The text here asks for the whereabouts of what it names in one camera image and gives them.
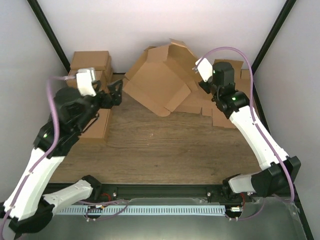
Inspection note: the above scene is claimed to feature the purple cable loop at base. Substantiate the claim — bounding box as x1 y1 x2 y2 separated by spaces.
79 195 131 223

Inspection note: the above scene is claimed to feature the light blue slotted cable duct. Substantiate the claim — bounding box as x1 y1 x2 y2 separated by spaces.
58 205 226 216

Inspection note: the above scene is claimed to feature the black corner post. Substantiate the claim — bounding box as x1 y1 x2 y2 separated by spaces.
250 0 298 76
27 0 71 72

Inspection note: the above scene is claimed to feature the large front folded cardboard box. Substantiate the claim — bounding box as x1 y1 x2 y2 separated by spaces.
78 109 112 144

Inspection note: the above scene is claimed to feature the right black corner post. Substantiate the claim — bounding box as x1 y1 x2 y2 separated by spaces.
250 0 298 76

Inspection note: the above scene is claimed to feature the black aluminium frame rail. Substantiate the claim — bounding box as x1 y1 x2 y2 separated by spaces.
100 184 224 202

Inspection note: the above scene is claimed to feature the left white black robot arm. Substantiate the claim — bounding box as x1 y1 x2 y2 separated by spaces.
0 79 124 235

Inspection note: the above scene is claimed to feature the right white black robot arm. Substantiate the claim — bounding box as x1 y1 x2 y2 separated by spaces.
195 58 301 202

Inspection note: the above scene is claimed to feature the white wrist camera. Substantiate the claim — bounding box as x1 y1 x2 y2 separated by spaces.
192 58 213 83
75 67 97 97

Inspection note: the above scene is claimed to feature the stack of flat cardboard blanks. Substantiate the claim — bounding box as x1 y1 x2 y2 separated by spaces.
176 59 251 129

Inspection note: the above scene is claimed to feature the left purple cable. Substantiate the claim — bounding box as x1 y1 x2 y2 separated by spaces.
0 75 81 233

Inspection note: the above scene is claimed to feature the left black corner post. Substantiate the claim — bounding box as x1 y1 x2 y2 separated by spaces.
27 0 71 72

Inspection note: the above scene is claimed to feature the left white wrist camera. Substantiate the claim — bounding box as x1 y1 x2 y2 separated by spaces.
75 67 97 97

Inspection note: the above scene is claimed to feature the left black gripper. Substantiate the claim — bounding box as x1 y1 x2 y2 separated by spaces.
73 79 124 132

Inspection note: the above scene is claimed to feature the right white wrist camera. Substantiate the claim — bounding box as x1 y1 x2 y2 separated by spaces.
192 58 213 83

